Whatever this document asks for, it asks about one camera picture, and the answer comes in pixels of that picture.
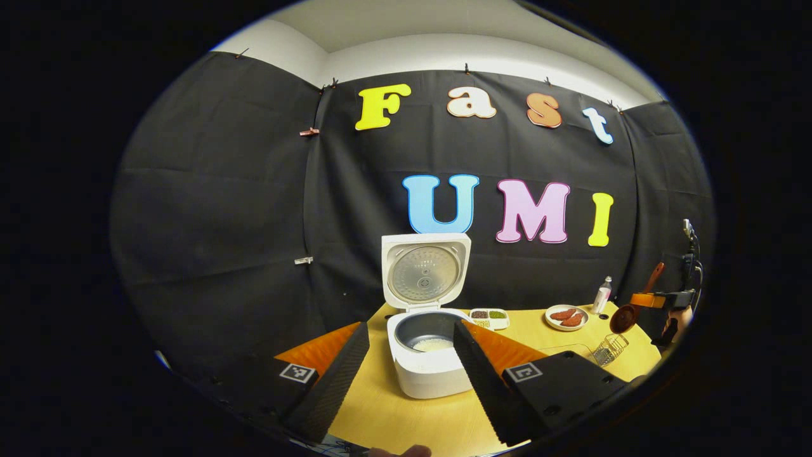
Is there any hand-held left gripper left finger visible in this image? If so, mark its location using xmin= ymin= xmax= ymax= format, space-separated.
xmin=171 ymin=322 xmax=370 ymax=444

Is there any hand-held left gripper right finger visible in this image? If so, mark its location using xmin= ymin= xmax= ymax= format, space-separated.
xmin=453 ymin=321 xmax=648 ymax=447

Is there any brown wooden spoon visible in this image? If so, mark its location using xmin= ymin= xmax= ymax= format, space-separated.
xmin=610 ymin=262 xmax=665 ymax=334

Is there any white rice cooker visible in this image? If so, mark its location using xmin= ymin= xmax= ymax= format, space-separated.
xmin=381 ymin=232 xmax=473 ymax=400

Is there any wire metal chopstick holder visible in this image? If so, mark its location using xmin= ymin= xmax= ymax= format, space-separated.
xmin=591 ymin=333 xmax=630 ymax=368

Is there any white divided bean tray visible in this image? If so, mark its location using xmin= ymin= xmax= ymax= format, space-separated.
xmin=469 ymin=308 xmax=510 ymax=331

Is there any small clear bottle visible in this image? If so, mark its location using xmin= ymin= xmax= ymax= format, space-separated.
xmin=593 ymin=275 xmax=613 ymax=314

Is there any white round plate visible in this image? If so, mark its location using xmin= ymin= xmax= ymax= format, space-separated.
xmin=545 ymin=305 xmax=590 ymax=333

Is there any black backdrop cloth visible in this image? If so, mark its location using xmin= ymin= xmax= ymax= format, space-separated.
xmin=109 ymin=51 xmax=716 ymax=407

